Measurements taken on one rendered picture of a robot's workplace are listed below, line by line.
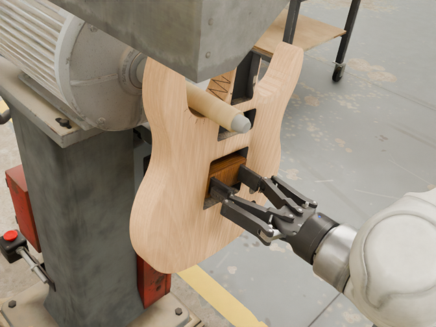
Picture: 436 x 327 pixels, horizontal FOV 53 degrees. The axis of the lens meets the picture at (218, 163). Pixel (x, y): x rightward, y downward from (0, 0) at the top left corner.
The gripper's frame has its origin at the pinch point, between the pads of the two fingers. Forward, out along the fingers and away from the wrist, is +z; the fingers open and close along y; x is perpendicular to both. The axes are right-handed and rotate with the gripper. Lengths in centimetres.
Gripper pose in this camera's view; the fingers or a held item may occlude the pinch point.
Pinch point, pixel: (228, 179)
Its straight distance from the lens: 75.8
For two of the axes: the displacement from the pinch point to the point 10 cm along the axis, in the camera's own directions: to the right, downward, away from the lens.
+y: 6.8, -2.7, 6.8
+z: -7.1, -4.7, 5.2
